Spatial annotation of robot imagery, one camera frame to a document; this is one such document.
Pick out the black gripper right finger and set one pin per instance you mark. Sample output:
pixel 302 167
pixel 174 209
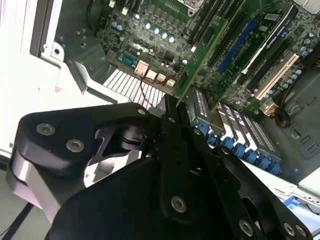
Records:
pixel 222 172

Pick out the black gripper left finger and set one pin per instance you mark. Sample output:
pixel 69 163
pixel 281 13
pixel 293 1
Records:
pixel 60 135

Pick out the green RAM stick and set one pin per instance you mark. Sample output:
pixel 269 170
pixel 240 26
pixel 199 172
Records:
pixel 195 67

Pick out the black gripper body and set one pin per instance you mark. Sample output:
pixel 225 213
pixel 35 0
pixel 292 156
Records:
pixel 117 207

